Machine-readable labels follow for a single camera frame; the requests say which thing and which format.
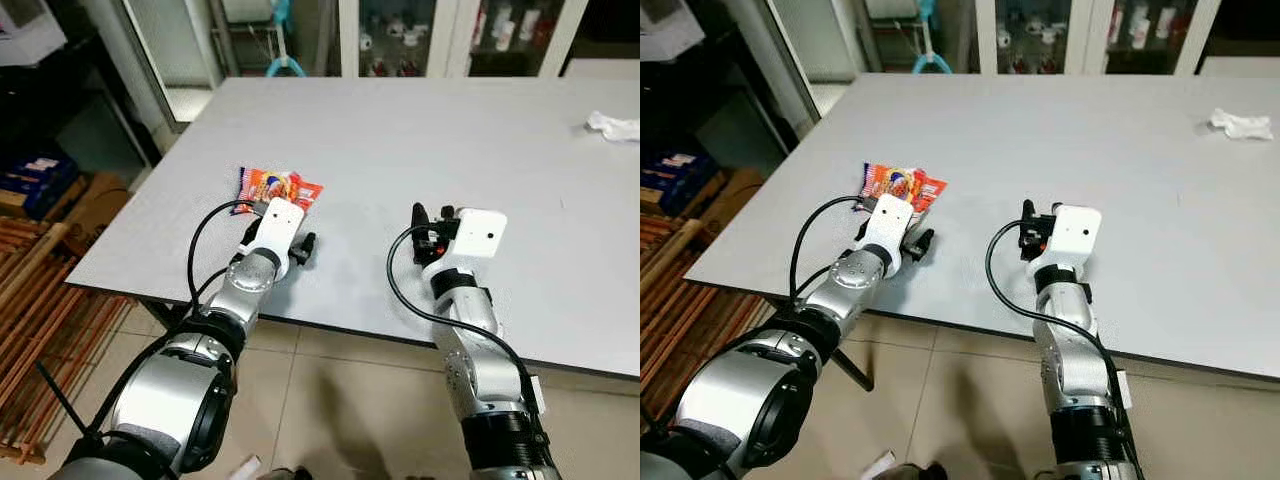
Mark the white paper scrap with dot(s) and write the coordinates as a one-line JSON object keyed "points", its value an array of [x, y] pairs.
{"points": [[245, 467], [881, 464]]}

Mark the blue printed carton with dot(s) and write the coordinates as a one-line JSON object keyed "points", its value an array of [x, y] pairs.
{"points": [[35, 180], [675, 178]]}

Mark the white glass door cabinet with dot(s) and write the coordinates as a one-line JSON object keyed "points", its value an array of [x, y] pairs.
{"points": [[1090, 35], [450, 35]]}

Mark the white box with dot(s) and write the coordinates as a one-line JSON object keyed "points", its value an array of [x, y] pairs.
{"points": [[668, 28], [28, 30]]}

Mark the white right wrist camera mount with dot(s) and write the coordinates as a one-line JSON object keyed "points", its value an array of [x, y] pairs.
{"points": [[478, 238], [1072, 235]]}

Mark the white framed glass door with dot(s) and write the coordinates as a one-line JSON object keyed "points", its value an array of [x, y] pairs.
{"points": [[165, 55], [810, 50]]}

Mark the black table leg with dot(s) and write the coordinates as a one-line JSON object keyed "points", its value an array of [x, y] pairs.
{"points": [[855, 368], [165, 312]]}

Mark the teal plastic hanger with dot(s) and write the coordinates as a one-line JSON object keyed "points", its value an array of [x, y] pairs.
{"points": [[285, 65], [932, 62]]}

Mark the brown cardboard box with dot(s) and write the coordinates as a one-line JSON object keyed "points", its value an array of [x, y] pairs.
{"points": [[100, 205], [735, 195]]}

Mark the orange red snack packet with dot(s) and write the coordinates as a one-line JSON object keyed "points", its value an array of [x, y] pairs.
{"points": [[285, 185], [905, 183]]}

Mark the crumpled white tissue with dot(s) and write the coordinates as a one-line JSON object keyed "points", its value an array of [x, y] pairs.
{"points": [[1240, 123], [612, 126]]}

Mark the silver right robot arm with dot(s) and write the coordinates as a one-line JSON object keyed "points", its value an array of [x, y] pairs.
{"points": [[480, 360], [1072, 370]]}

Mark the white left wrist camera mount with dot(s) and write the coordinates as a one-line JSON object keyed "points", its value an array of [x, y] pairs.
{"points": [[890, 222], [275, 225]]}

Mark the brown wooden slatted rack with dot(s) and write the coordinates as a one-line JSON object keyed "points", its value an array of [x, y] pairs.
{"points": [[50, 320], [670, 300]]}

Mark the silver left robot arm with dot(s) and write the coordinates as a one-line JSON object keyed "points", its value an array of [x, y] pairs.
{"points": [[750, 395], [170, 390]]}

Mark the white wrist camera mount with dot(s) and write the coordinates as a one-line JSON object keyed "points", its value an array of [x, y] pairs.
{"points": [[890, 222], [275, 225], [478, 238], [1072, 235]]}

